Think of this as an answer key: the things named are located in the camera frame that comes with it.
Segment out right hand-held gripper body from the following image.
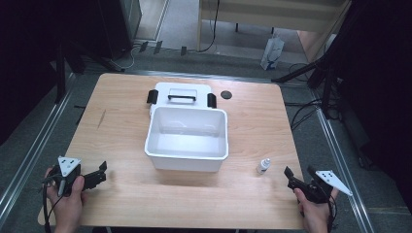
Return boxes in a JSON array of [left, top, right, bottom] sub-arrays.
[[287, 169, 354, 205]]

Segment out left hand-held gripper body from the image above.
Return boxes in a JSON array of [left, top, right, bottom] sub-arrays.
[[48, 155, 86, 197]]

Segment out person's right hand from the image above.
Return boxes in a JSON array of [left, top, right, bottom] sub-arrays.
[[293, 187, 340, 233]]

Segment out person's left hand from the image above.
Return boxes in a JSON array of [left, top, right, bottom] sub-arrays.
[[45, 166, 87, 233]]

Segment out small white bottle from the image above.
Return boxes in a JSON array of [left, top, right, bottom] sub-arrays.
[[256, 157, 272, 176]]

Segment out white plastic storage box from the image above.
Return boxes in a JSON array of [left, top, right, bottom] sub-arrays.
[[144, 105, 230, 174]]

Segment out black metal stand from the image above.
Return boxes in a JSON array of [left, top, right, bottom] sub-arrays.
[[271, 28, 358, 120], [52, 40, 125, 105]]

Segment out white paper bag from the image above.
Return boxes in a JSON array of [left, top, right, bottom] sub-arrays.
[[259, 36, 286, 72]]

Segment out dark cabinet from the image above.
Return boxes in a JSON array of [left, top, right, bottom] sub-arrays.
[[96, 0, 144, 61]]

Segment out light wooden desk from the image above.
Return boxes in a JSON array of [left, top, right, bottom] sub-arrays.
[[195, 0, 353, 63]]

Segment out metal floor rail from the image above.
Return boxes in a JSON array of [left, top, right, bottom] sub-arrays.
[[309, 88, 377, 233], [0, 73, 77, 224]]

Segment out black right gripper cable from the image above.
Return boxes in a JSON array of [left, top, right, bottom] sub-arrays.
[[326, 193, 338, 233]]

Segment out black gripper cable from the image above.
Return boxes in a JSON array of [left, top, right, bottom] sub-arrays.
[[41, 174, 66, 233], [326, 193, 338, 233]]

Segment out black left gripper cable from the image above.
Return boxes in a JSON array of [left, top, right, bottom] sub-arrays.
[[41, 174, 66, 233]]

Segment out black floor cables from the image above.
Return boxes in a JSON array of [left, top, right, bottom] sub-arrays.
[[284, 62, 325, 131]]

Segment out white lid with black handle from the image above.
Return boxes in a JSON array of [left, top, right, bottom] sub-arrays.
[[146, 82, 218, 117]]

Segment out white floor cable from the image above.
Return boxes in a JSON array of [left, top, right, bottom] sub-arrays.
[[120, 45, 137, 70]]

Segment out black hanging cable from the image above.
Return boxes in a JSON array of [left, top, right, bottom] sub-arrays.
[[196, 0, 222, 53]]

